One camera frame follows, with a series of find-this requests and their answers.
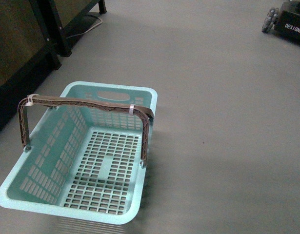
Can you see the black wheeled robot base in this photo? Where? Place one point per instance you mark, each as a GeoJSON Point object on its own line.
{"type": "Point", "coordinates": [285, 20]}

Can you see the light blue plastic basket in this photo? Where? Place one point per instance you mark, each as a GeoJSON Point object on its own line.
{"type": "Point", "coordinates": [82, 163]}

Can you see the black shelf frame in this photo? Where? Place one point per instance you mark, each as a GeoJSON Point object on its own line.
{"type": "Point", "coordinates": [32, 33]}

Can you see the brown basket handle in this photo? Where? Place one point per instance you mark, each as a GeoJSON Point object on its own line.
{"type": "Point", "coordinates": [143, 113]}

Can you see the white zip tie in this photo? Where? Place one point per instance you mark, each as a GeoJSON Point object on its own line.
{"type": "Point", "coordinates": [131, 109]}
{"type": "Point", "coordinates": [30, 101]}

